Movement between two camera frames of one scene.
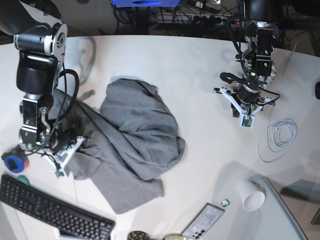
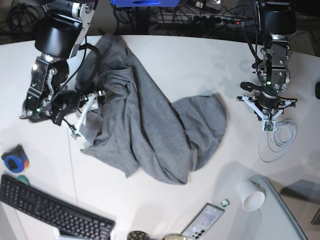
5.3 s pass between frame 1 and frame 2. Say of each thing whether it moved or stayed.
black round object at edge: stayed
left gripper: moved
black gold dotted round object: stayed
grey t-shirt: moved
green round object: stayed
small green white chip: stayed
